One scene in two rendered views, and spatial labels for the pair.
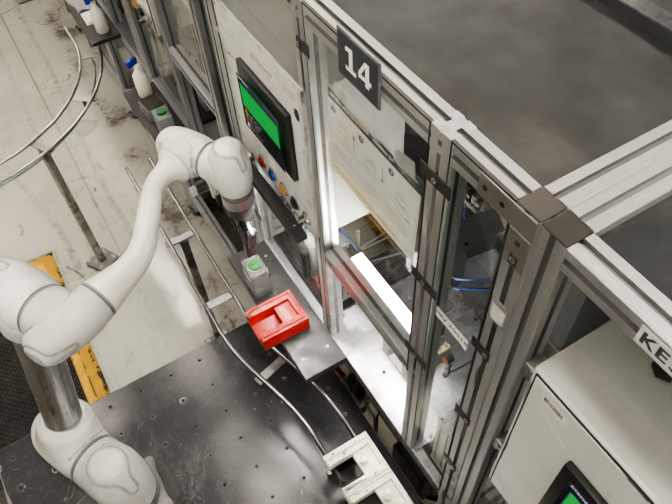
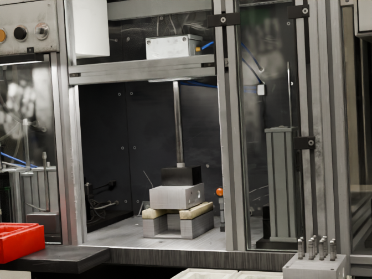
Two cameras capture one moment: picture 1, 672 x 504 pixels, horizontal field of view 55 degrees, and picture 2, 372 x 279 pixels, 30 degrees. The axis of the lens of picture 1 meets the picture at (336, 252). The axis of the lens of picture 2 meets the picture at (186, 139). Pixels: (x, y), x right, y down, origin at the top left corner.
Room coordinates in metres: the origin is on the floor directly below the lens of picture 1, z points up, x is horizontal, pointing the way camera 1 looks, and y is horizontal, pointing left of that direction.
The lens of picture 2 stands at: (-0.42, 0.85, 1.23)
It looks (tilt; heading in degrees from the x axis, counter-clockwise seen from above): 3 degrees down; 321
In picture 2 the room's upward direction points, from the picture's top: 3 degrees counter-clockwise
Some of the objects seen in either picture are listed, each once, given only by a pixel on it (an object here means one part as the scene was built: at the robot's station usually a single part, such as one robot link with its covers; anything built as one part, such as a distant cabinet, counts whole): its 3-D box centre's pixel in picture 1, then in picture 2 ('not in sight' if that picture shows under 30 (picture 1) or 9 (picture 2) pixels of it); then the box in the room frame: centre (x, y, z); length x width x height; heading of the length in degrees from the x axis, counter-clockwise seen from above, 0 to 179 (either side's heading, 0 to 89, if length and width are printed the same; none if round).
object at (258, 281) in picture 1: (259, 275); not in sight; (1.22, 0.25, 0.97); 0.08 x 0.08 x 0.12; 28
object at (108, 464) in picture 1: (115, 476); not in sight; (0.65, 0.66, 0.85); 0.18 x 0.16 x 0.22; 53
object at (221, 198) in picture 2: not in sight; (222, 209); (0.85, -0.30, 0.96); 0.03 x 0.03 x 0.12; 28
